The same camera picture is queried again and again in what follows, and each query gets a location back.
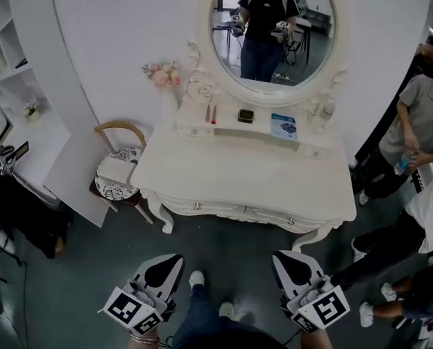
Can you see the clear plastic water bottle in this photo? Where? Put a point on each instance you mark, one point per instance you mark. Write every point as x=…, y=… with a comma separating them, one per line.
x=402, y=164

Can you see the person's black shirt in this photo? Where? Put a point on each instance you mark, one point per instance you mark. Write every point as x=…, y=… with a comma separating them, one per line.
x=234, y=336

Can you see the black compact case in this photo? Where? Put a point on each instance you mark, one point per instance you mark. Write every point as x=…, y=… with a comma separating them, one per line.
x=246, y=116

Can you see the pink flower bouquet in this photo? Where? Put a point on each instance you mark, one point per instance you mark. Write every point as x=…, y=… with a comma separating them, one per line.
x=162, y=75

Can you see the white dressing table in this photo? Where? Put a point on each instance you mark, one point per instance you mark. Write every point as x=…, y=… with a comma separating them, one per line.
x=238, y=165

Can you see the person's blue jeans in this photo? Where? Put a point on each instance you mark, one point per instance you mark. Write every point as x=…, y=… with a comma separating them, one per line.
x=202, y=311

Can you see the clear glass bottle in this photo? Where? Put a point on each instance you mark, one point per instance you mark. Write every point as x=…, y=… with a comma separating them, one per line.
x=327, y=109

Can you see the person's left forearm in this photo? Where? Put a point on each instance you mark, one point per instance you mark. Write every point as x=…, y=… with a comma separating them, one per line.
x=142, y=345

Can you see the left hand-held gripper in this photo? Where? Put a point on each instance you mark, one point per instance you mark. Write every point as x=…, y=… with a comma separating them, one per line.
x=129, y=309

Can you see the white shelf unit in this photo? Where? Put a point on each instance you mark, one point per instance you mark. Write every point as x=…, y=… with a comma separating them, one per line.
x=6, y=49

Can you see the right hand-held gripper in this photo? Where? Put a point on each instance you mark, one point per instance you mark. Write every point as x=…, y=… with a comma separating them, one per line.
x=325, y=309

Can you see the oval white framed mirror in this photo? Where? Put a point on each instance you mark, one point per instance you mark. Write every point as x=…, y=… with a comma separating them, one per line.
x=206, y=49

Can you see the small potted flowers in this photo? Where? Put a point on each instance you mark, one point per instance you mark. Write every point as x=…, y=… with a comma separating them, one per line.
x=31, y=111

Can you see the wooden chair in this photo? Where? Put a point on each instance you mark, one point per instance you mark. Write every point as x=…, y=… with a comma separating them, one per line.
x=109, y=126

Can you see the person's right forearm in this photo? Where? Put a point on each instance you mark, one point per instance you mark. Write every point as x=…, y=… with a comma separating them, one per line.
x=316, y=340

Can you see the flat white box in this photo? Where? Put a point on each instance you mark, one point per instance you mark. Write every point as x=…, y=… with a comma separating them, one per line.
x=116, y=169

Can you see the black picture frame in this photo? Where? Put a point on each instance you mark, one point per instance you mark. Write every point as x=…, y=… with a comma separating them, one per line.
x=21, y=150

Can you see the person's white shoe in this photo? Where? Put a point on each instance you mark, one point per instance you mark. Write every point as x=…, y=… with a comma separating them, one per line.
x=197, y=278
x=226, y=309

